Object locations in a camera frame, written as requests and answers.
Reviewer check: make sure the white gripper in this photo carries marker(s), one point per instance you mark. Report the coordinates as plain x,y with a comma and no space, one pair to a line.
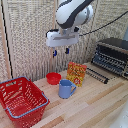
61,39

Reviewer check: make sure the white black Franka robot arm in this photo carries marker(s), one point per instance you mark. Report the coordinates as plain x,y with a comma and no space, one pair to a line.
71,13

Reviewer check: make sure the black oven door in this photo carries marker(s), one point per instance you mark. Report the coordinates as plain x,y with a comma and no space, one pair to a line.
97,76

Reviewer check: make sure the black silver toaster oven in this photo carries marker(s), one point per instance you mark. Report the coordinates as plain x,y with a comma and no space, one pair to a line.
111,55

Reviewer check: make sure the orange yellow food box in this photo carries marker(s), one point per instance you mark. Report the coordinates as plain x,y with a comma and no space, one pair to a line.
76,74

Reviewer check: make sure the red bowl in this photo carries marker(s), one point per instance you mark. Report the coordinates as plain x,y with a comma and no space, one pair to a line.
53,78

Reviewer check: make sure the woven folding screen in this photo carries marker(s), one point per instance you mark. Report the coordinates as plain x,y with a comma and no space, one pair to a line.
28,36

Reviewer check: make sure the blue mug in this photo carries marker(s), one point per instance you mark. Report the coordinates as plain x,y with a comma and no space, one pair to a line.
65,89

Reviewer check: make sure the red plastic shopping basket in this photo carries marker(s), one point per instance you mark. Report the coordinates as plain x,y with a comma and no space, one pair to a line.
20,100

